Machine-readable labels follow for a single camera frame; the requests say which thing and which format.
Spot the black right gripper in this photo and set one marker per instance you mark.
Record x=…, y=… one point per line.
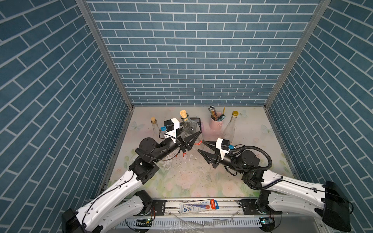
x=216, y=159

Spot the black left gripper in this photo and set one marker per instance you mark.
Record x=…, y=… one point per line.
x=182, y=143

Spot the corked glass bottle red label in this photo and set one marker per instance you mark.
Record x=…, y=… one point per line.
x=191, y=127

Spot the tall gold-capped glass bottle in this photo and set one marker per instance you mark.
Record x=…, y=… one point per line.
x=229, y=131

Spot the clear glass bottle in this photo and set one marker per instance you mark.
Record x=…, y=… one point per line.
x=156, y=129

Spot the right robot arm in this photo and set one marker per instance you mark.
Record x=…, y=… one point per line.
x=278, y=193

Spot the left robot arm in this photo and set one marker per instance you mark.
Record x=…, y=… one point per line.
x=124, y=198

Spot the black desk calculator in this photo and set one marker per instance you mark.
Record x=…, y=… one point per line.
x=198, y=121

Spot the pink metal pen bucket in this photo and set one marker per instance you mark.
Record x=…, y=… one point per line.
x=214, y=124

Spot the pens in bucket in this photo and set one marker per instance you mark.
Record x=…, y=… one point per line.
x=215, y=115

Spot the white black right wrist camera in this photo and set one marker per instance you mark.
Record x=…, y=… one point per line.
x=224, y=147

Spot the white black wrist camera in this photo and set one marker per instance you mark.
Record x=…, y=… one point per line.
x=170, y=128
x=224, y=147

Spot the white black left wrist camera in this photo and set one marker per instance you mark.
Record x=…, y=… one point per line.
x=170, y=128

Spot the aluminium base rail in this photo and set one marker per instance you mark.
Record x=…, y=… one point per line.
x=220, y=215

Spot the aluminium corner post left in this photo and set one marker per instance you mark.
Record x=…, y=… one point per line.
x=88, y=17

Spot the aluminium corner post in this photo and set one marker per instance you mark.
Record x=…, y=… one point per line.
x=88, y=17
x=318, y=13

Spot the aluminium corner post right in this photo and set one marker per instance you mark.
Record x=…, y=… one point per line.
x=318, y=13

